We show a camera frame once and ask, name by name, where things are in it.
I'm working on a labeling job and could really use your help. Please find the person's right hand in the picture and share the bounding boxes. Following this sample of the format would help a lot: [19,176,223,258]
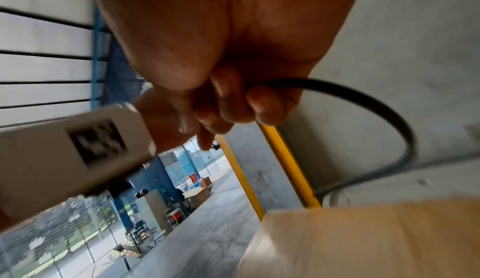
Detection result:
[88,0,370,154]

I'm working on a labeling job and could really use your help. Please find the yellow metal post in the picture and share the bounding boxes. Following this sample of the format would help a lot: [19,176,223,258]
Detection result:
[214,134,266,222]
[258,122,323,210]

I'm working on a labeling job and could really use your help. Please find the light wooden board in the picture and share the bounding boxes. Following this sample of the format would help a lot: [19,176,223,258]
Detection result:
[232,198,480,278]

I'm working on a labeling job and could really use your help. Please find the beige cabinet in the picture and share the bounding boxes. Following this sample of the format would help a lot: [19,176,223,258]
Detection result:
[134,188,168,234]

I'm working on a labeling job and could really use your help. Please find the wooden desk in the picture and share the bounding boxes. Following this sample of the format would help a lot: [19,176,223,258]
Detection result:
[183,183,215,209]

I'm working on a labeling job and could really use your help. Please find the black cable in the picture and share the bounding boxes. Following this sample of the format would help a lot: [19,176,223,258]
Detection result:
[262,77,418,197]

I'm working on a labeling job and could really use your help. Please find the black chair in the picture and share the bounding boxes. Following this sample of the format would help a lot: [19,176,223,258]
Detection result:
[126,219,152,255]

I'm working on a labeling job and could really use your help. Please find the red cart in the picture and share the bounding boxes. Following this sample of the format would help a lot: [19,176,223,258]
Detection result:
[166,208,187,228]

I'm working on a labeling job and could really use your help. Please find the blue metal door frame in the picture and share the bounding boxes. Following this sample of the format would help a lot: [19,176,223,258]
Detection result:
[91,11,113,110]

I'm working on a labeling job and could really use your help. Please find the white rectangular power adapter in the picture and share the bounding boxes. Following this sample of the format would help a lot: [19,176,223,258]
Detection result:
[0,103,158,228]

